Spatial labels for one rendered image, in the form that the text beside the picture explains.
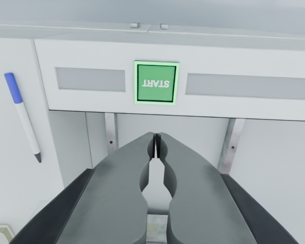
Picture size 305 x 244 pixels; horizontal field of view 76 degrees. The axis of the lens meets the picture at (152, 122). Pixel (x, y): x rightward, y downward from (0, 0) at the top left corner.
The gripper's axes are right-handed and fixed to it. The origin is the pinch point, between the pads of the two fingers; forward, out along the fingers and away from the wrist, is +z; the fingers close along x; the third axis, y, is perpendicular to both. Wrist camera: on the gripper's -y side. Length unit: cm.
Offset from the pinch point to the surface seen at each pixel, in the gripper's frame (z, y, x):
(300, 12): 110, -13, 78
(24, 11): 111, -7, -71
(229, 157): 25.5, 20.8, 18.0
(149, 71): 14.2, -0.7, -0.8
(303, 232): 34, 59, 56
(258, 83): 15.0, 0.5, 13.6
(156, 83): 14.2, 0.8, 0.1
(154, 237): 22, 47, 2
